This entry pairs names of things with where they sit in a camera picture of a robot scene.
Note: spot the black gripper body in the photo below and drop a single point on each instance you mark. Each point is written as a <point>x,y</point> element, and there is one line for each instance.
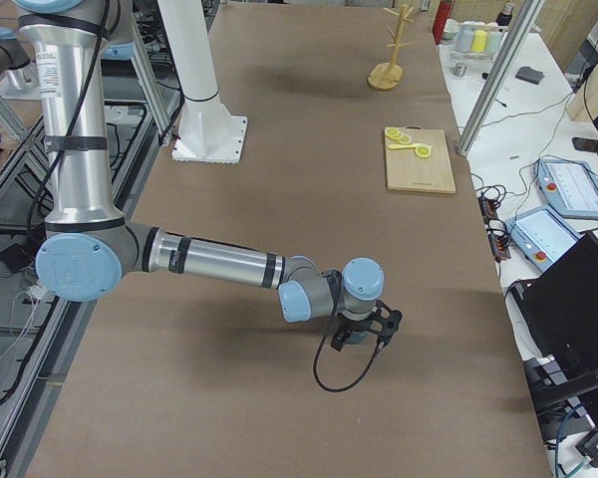
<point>357,334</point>

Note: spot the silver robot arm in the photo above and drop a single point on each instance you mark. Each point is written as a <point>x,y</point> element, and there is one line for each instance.
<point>90,244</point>

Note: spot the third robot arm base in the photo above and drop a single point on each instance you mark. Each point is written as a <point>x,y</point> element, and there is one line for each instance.
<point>18,73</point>

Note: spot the wooden cup rack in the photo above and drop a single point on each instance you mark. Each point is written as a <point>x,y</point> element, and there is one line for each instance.
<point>386,76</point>

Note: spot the small metal cup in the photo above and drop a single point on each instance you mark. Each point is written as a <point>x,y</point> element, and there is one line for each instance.
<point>459,69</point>

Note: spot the grey cup on tray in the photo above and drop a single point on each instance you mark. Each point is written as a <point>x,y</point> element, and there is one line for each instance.
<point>464,39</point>

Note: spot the yellow cup on tray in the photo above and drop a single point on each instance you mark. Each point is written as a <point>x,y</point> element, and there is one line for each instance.
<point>479,40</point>

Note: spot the light blue cup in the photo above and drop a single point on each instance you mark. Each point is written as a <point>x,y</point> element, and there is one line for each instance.
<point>493,42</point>

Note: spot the wooden cutting board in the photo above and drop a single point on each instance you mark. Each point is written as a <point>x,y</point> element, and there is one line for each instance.
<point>405,171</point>

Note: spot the yellow plastic knife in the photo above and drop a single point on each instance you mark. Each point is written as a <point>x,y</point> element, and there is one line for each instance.
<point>394,146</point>

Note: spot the lemon slice four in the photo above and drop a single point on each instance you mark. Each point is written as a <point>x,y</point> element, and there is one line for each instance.
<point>423,150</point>

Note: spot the lemon slice three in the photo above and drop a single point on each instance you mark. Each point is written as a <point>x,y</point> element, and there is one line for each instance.
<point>404,138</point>

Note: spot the lemon slice one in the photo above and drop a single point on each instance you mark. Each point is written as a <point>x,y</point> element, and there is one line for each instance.
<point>390,131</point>

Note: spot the blue teach pendant near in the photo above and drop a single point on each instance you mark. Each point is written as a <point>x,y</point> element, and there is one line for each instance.
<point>542,235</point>

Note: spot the blue teach pendant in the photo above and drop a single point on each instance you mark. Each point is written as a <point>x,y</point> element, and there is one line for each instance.
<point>542,235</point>
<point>568,187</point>

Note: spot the black monitor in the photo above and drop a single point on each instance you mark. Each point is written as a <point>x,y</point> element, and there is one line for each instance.
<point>561,308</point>

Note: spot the blue teach pendant far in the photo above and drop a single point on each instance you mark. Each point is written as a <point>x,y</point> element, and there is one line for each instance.
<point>568,187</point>

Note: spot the black smartphone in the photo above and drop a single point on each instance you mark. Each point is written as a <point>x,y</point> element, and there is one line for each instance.
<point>585,144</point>

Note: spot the red bottle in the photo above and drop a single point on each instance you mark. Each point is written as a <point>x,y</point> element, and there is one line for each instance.
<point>441,18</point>

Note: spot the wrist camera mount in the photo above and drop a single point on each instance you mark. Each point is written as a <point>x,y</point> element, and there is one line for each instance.
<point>386,323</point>

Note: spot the white camera pillar base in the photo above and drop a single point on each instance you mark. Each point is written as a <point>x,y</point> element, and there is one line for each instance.
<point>207,131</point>

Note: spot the aluminium frame post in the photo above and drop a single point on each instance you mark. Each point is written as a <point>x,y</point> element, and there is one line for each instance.
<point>501,66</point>

